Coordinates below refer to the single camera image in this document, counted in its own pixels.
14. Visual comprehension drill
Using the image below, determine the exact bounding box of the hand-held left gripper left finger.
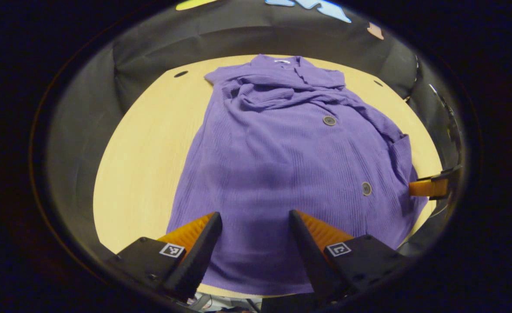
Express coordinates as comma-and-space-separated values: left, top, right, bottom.
103, 212, 223, 301

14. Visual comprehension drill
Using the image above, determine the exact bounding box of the purple knit cardigan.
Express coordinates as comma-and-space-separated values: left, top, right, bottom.
166, 54, 428, 296

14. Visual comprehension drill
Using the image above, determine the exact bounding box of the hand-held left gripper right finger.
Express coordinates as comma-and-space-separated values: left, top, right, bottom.
288, 210, 411, 307

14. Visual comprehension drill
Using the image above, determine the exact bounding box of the black backdrop cloth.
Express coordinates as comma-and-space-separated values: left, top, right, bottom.
43, 0, 465, 261

